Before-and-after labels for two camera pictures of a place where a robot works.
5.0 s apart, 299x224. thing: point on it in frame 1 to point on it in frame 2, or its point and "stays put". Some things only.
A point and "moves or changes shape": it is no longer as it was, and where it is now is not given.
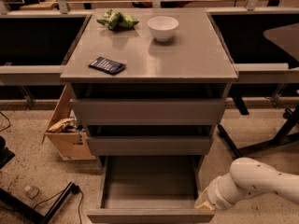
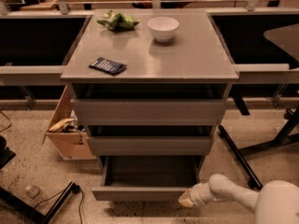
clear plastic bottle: x=32 y=191 stays put
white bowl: x=163 y=27 stays put
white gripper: x=216 y=194 to x=196 y=195
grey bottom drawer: x=150 y=189 moves or changes shape
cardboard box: x=70 y=146 stays put
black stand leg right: x=284 y=136 stays put
